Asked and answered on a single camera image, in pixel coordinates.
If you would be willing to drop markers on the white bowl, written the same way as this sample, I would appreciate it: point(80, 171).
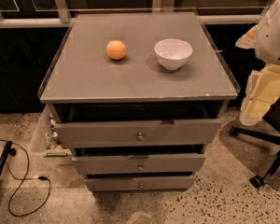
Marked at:
point(172, 54)

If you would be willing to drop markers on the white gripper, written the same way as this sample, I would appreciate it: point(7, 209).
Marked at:
point(272, 37)

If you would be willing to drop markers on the grey middle drawer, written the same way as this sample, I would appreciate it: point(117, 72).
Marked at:
point(139, 160)

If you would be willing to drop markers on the grey drawer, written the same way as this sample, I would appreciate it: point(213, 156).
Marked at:
point(137, 124)
point(139, 160)
point(143, 182)

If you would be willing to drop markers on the clear plastic storage bin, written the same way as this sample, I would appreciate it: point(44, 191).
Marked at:
point(41, 142)

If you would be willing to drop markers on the grey top drawer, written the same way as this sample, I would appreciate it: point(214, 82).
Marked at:
point(137, 124)

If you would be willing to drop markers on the grey drawer cabinet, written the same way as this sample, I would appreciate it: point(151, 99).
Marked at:
point(84, 74)

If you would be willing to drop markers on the metal window railing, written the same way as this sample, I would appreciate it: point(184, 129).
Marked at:
point(57, 12)

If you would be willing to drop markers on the orange fruit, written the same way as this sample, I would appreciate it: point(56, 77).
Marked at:
point(116, 50)

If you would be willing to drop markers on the grey bottom drawer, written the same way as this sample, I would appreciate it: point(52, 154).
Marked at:
point(143, 182)

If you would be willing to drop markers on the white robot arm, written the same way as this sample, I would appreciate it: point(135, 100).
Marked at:
point(267, 46)

